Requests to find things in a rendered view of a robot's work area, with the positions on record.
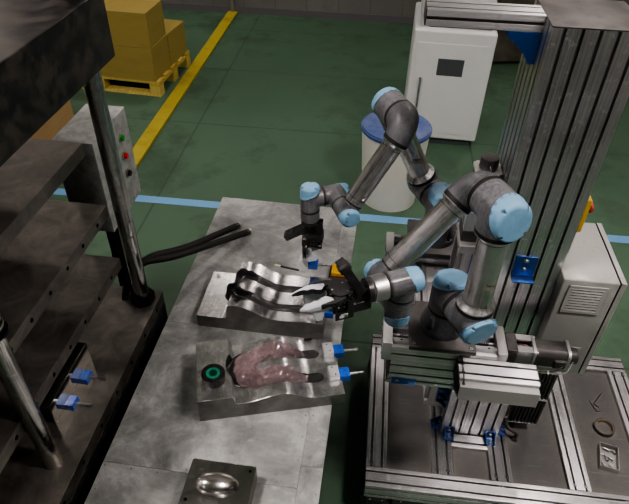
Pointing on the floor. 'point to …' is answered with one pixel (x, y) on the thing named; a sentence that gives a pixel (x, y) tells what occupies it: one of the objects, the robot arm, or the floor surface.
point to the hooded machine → (449, 77)
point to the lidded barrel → (396, 199)
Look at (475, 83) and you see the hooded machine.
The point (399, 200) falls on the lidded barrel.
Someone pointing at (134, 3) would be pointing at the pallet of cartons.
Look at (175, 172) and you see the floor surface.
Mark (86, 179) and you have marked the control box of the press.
